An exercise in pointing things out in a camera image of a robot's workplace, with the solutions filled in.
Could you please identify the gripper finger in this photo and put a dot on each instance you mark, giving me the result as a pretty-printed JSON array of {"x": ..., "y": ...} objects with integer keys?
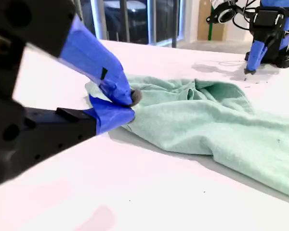
[
  {"x": 255, "y": 56},
  {"x": 106, "y": 118},
  {"x": 263, "y": 55},
  {"x": 91, "y": 55}
]

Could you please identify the pale green T-shirt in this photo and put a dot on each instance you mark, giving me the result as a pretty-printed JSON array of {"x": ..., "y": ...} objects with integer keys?
[{"x": 195, "y": 125}]

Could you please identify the brown cardboard panel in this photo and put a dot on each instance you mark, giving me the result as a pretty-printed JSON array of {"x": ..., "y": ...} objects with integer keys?
[{"x": 215, "y": 31}]

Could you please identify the green pole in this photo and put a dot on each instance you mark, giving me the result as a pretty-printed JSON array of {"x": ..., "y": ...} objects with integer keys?
[{"x": 210, "y": 31}]

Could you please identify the camera black stalk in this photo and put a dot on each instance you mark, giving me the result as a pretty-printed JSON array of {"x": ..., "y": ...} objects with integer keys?
[{"x": 247, "y": 10}]

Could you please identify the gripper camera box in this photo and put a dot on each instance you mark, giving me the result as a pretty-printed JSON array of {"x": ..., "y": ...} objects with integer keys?
[{"x": 227, "y": 14}]

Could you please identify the metal window frame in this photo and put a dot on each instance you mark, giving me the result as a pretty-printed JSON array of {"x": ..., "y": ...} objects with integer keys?
[{"x": 152, "y": 24}]

